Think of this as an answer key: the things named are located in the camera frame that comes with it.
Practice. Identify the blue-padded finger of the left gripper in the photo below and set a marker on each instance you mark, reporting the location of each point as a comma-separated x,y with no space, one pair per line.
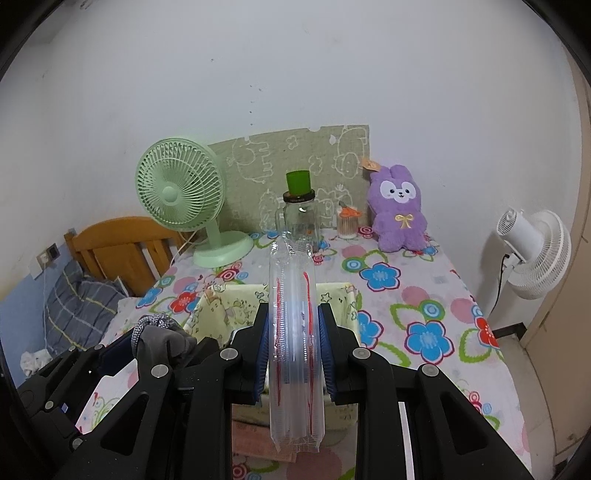
115,356

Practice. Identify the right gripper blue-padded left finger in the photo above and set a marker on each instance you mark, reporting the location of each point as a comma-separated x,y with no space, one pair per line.
176,423

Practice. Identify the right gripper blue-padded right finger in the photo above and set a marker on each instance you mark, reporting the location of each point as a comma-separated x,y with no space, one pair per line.
412,424

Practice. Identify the grey sock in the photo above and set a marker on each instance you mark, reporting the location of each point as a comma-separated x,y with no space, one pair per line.
159,339

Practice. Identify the pink wet wipes pack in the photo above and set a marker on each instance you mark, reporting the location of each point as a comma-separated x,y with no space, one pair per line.
254,441

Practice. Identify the clear plastic straw pack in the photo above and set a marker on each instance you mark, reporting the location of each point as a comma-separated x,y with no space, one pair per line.
296,383

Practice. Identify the grey plaid pillow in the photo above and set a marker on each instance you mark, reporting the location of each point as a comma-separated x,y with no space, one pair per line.
79,309

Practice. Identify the yellow cartoon fabric storage box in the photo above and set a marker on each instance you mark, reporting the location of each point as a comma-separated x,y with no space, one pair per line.
224,309

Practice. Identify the floral tablecloth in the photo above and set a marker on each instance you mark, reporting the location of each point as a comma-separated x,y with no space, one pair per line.
413,308

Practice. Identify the green desk fan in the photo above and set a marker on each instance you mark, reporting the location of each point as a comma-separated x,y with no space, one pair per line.
181,185

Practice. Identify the white standing fan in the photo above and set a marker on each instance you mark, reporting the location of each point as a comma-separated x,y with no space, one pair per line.
537,250

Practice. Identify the glass jar with green cup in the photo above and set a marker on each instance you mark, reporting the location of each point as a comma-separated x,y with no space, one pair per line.
297,216

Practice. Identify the toothpick jar orange lid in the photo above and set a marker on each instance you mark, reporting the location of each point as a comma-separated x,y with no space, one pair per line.
347,222

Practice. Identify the purple plush bunny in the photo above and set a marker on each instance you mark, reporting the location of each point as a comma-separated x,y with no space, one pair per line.
395,202

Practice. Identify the wall power socket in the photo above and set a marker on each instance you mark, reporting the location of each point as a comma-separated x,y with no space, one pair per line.
47,256

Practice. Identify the green cartoon wall mat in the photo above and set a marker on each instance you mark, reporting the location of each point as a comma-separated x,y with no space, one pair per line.
259,170

